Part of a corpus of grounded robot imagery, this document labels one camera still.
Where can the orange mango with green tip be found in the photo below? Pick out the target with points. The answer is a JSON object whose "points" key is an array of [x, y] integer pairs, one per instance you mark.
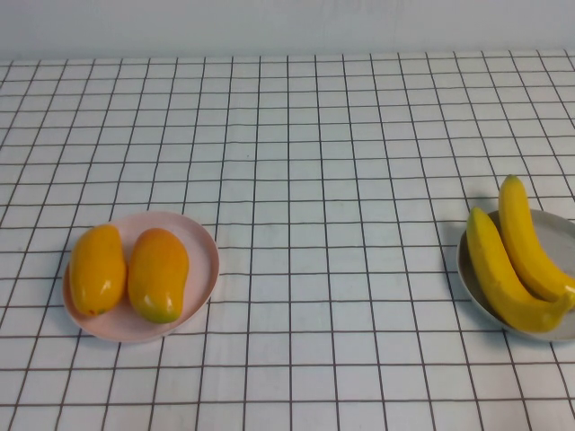
{"points": [[157, 274]]}

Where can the yellow mango with red speck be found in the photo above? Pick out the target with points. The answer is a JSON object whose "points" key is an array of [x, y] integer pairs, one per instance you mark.
{"points": [[96, 269]]}

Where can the yellow banana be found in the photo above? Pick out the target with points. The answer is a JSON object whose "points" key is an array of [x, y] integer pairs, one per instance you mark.
{"points": [[494, 278], [521, 233]]}

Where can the pink round plate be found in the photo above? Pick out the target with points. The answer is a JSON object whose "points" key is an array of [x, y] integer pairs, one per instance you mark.
{"points": [[197, 251]]}

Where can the grey round plate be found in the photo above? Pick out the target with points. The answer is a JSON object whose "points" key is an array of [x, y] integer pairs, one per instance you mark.
{"points": [[552, 242]]}

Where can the white grid-pattern tablecloth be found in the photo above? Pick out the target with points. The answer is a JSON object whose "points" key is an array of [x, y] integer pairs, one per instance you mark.
{"points": [[314, 179]]}

